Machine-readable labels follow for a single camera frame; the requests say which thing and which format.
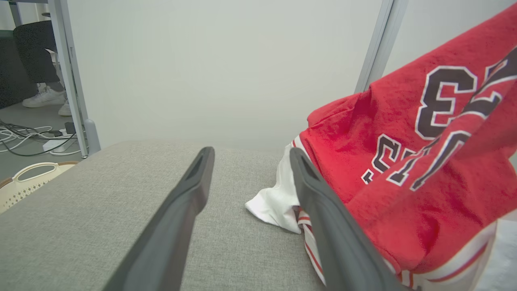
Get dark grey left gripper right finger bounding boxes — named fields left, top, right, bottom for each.
left=289, top=147, right=408, bottom=291

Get red jersey shirt with number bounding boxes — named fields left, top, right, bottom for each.
left=245, top=3, right=517, bottom=291

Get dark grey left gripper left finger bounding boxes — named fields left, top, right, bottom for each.
left=103, top=146, right=216, bottom=291

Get dark grey desk panel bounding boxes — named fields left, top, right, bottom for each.
left=0, top=36, right=39, bottom=110

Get white floor cable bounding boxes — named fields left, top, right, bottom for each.
left=0, top=125, right=53, bottom=153

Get grey table leg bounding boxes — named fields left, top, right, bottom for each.
left=8, top=0, right=23, bottom=28

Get cream laundry basket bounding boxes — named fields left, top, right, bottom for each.
left=0, top=161, right=80, bottom=214

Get grey partition end post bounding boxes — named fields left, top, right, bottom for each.
left=48, top=0, right=101, bottom=159

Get seated person black trousers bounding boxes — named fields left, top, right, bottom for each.
left=12, top=20, right=65, bottom=94

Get grey fabric sofa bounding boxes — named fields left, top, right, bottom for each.
left=0, top=139, right=328, bottom=291

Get white cables and power strip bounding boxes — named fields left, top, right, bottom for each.
left=0, top=119, right=78, bottom=157

